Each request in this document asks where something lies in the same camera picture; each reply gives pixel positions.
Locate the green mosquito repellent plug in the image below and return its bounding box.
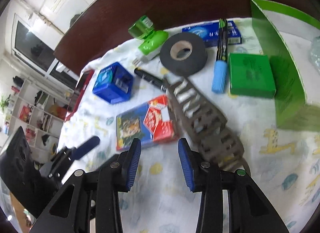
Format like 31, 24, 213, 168
128, 15, 169, 67

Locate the red framed tablet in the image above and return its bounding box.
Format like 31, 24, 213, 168
64, 69, 94, 122

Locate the green cardboard box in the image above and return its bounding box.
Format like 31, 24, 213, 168
250, 0, 319, 132

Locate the blue-capped black pen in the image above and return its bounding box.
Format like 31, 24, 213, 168
212, 19, 228, 94

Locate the black tape roll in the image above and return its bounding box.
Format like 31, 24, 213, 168
159, 32, 208, 77

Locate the giraffe print white cloth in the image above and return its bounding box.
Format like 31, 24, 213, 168
58, 47, 319, 232

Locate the brown plastic hair claw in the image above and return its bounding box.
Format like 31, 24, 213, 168
163, 78, 251, 174

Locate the playing cards box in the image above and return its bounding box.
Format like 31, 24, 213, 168
116, 94, 178, 152

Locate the blue medicine box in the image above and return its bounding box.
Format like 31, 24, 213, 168
182, 20, 242, 47

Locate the white shelf unit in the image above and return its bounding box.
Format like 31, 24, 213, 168
3, 80, 67, 163

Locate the black marker pen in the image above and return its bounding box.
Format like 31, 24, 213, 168
134, 68, 167, 92

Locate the blue square box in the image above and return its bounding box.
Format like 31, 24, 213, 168
92, 62, 133, 104

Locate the plastic water bottle green label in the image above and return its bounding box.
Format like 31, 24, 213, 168
309, 36, 320, 71

